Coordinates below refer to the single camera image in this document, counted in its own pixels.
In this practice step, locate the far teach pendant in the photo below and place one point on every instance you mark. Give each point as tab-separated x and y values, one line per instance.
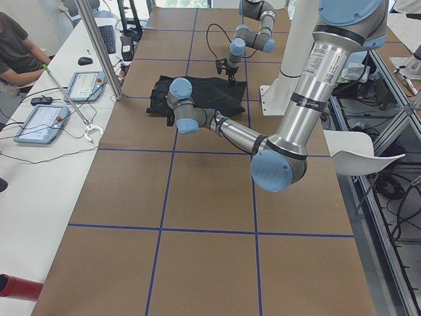
86	86

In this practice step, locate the black graphic t-shirt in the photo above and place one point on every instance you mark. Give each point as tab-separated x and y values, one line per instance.
207	93

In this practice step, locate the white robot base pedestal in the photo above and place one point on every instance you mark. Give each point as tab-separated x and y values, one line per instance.
275	97

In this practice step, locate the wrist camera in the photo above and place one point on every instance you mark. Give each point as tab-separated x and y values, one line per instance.
220	65

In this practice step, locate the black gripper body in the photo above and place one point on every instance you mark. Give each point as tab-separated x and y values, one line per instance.
170	120
232	72

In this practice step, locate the near teach pendant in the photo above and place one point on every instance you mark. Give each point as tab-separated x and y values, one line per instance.
42	125

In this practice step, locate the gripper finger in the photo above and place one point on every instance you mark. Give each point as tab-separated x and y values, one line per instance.
231	79

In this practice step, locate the grabber stick with claw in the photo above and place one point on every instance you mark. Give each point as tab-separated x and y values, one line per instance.
89	126

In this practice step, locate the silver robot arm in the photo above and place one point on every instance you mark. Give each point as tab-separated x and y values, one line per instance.
323	35
261	11

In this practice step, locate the black keyboard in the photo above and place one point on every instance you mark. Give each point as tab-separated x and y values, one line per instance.
108	37

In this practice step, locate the seated person dark shirt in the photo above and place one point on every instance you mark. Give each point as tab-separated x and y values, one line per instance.
21	60

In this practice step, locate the black computer mouse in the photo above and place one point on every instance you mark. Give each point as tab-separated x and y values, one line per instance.
82	61

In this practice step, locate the white plastic chair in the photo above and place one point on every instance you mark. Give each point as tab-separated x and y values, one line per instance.
353	153

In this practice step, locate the black phone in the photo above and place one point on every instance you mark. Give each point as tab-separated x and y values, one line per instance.
41	101

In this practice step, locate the red fire extinguisher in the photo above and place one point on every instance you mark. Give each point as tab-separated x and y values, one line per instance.
19	288

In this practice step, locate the aluminium frame post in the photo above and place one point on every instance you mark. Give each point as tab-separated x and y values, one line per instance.
85	12

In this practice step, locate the teach pendant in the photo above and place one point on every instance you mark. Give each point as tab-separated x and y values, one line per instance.
42	125
86	86

